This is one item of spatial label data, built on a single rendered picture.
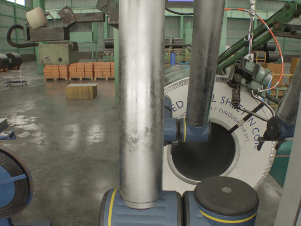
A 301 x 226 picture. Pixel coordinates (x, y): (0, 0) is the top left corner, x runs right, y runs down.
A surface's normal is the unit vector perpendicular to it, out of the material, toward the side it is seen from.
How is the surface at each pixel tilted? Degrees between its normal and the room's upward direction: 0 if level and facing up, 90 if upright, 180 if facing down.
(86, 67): 90
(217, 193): 0
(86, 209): 0
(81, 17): 90
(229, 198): 0
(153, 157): 82
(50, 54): 89
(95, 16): 90
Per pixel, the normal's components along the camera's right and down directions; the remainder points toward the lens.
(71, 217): 0.00, -0.96
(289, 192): -1.00, 0.01
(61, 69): -0.02, 0.26
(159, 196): 0.79, 0.07
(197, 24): -0.77, 0.39
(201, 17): -0.61, 0.48
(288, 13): -0.93, 0.10
